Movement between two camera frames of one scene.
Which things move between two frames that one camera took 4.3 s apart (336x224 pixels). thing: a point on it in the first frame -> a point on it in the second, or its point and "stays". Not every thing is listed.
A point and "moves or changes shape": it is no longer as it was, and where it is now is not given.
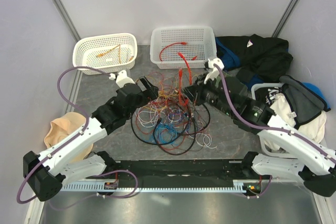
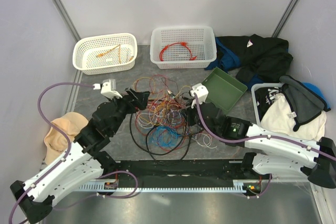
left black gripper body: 148,94 -> 126,106
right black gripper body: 203,93 -> 192,117
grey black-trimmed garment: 306,104 stays
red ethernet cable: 183,102 moves or changes shape
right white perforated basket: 171,48 stays
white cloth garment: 312,129 stays
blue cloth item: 316,90 stays
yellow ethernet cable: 119,45 stays
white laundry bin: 253,91 stays
